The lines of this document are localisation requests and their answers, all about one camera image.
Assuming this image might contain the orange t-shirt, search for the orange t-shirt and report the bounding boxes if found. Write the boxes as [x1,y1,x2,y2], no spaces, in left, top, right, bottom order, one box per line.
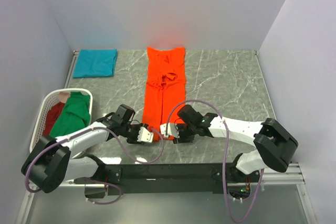
[142,47,186,131]

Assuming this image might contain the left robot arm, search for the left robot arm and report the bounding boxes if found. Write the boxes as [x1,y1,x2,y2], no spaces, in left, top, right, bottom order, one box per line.
[21,104,153,193]

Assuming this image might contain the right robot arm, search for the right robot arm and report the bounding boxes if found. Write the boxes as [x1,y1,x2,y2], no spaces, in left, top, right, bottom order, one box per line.
[161,104,298,183]

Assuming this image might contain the black base beam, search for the black base beam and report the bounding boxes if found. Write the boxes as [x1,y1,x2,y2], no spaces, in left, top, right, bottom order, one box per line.
[73,163,262,200]

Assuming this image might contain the green t-shirt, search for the green t-shirt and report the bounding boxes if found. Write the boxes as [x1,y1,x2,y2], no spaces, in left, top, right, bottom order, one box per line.
[49,92,91,137]

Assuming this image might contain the beige garment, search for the beige garment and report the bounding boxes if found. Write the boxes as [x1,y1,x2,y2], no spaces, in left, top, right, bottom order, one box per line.
[58,91,71,104]

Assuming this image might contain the dark red t-shirt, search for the dark red t-shirt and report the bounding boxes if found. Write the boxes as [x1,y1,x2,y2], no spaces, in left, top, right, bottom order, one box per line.
[43,102,65,136]

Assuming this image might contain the folded teal t-shirt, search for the folded teal t-shirt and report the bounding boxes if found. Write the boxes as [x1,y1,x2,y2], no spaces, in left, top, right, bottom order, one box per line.
[72,49,118,78]

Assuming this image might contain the white laundry basket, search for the white laundry basket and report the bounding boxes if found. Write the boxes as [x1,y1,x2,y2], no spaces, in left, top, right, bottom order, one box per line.
[29,88,93,153]

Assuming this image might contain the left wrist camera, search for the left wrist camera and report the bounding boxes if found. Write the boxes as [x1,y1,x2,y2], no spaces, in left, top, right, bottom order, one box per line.
[137,126,154,143]

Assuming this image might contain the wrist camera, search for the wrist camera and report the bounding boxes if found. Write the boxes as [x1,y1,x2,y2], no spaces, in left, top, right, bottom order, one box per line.
[137,126,154,143]
[160,123,180,138]

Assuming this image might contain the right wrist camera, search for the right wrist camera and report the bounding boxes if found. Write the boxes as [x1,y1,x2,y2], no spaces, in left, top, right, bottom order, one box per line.
[160,123,180,138]

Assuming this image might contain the aluminium frame rail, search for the aluminium frame rail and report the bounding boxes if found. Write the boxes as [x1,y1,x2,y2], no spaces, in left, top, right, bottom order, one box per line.
[57,163,306,188]

